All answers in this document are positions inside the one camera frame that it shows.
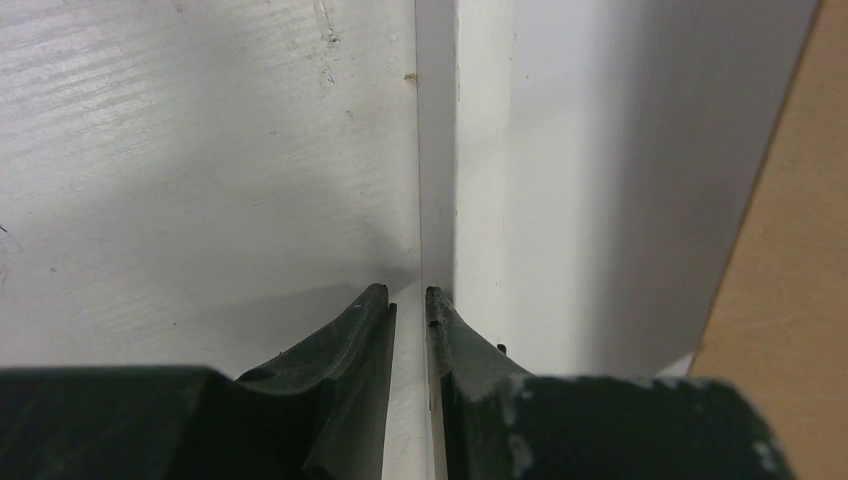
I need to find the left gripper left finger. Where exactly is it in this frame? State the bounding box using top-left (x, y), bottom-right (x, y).
top-left (1, 284), bottom-right (397, 479)

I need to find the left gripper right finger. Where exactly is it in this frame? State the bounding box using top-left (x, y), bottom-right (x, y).
top-left (425, 287), bottom-right (794, 479)

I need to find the white picture frame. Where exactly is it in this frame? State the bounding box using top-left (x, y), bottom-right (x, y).
top-left (415, 1), bottom-right (819, 377)

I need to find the white brown backing board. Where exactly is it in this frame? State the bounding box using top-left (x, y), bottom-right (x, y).
top-left (690, 1), bottom-right (847, 479)

